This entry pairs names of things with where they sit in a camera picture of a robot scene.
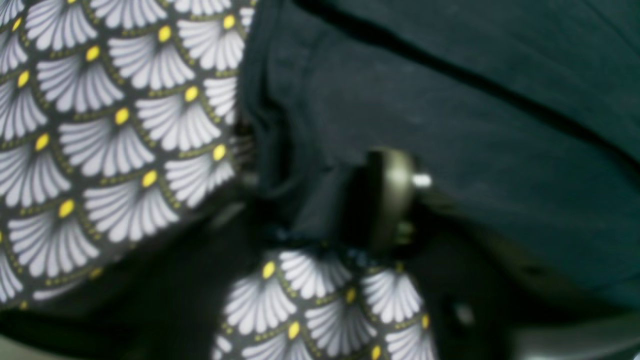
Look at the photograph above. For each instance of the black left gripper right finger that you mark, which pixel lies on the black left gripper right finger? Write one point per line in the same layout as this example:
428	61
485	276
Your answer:
488	298

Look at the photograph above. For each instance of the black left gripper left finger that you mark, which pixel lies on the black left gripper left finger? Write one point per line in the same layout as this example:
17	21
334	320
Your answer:
163	300

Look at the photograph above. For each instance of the black T-shirt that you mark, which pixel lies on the black T-shirt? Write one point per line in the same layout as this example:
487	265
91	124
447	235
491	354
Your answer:
525	113

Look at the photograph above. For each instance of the fan patterned table cloth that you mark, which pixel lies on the fan patterned table cloth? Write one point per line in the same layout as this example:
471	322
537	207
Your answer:
119	118

